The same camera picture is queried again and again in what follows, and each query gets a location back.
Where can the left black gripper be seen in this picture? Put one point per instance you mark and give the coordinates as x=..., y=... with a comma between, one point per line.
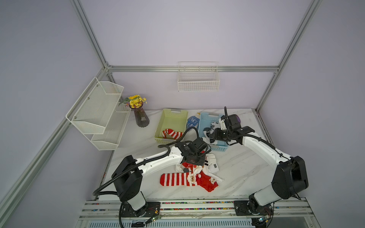
x=201, y=162

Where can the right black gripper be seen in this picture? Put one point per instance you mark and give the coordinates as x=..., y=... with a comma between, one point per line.
x=217, y=131

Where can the white grey sport sock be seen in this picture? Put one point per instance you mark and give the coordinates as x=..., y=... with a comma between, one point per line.
x=208, y=136

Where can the red snowflake sock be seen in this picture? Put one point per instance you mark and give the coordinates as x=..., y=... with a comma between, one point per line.
x=188, y=168

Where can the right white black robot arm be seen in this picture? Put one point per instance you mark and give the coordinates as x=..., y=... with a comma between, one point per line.
x=290, y=174

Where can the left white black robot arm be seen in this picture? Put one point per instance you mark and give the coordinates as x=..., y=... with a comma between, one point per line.
x=126, y=181

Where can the blue plastic basket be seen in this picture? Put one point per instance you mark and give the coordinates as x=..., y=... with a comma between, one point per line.
x=206, y=120

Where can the green plastic basket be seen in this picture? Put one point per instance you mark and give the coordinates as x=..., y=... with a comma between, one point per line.
x=174, y=119

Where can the white sock black stripes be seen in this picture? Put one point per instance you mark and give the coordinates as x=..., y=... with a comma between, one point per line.
x=210, y=164

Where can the red white striped santa sock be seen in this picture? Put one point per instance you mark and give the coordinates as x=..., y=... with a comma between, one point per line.
x=178, y=179

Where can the blue dotted work glove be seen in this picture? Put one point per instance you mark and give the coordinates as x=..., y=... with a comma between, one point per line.
x=193, y=121

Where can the dark glass vase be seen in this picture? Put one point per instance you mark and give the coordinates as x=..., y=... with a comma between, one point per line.
x=141, y=117

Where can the yellow flower bouquet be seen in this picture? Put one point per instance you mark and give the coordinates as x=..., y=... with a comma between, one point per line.
x=134, y=102

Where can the white two-tier mesh shelf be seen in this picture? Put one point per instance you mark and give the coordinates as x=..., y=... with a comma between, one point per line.
x=99, y=114

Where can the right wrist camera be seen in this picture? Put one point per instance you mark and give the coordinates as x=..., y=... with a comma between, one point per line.
x=222, y=122

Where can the white wire wall basket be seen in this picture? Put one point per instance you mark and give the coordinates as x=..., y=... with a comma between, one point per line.
x=198, y=76

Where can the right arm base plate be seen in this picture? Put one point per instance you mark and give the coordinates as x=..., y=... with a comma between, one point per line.
x=250, y=208

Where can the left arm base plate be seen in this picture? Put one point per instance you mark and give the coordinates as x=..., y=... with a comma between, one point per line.
x=148, y=210

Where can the aluminium rail bench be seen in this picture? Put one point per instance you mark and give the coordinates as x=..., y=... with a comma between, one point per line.
x=198, y=213

